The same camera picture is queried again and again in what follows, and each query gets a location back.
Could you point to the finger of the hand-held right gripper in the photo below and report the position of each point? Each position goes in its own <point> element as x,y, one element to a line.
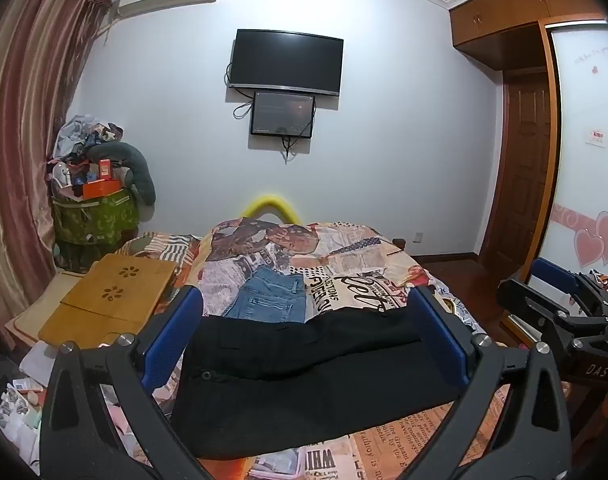
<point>534,302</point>
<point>554,280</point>

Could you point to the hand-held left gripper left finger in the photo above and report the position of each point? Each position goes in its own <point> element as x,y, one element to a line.
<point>173,335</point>

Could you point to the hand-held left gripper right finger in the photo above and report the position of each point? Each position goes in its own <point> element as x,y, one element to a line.
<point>439,335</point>

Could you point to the black pants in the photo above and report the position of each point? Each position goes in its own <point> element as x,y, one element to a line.
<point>309,375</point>

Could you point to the wooden lap desk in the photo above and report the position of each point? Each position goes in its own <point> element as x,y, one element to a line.
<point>118,285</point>

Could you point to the printed blanket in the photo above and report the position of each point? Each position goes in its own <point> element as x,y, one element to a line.
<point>364,280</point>

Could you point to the wooden board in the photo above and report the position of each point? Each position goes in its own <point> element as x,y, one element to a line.
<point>73,327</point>

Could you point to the blue jeans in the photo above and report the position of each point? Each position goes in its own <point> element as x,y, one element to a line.
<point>269,295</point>

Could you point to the brown wooden door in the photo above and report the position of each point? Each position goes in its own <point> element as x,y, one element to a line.
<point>521,170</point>

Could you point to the green patterned storage bag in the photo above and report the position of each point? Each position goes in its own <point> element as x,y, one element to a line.
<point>98,215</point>

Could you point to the orange box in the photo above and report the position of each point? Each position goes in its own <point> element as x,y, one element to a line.
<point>101,189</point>

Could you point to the yellow foam noodle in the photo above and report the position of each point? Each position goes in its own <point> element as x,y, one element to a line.
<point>271,201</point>

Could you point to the grey long pillow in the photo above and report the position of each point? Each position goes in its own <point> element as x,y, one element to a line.
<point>138,170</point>

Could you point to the clutter of small packets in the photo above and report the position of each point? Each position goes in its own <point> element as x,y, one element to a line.
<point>18,420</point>

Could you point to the small red box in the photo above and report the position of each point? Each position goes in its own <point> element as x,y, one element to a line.
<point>105,169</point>

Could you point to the pile of clothes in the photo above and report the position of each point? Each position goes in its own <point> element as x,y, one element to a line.
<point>83,132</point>

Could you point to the striped brown curtain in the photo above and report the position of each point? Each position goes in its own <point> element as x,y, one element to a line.
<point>18,135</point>

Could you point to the wooden overhead cabinet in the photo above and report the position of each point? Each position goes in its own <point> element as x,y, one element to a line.
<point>509,15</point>

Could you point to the small black wall monitor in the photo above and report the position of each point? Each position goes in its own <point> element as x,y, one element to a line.
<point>282,114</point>

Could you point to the black wall television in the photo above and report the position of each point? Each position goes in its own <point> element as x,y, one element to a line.
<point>286,60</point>

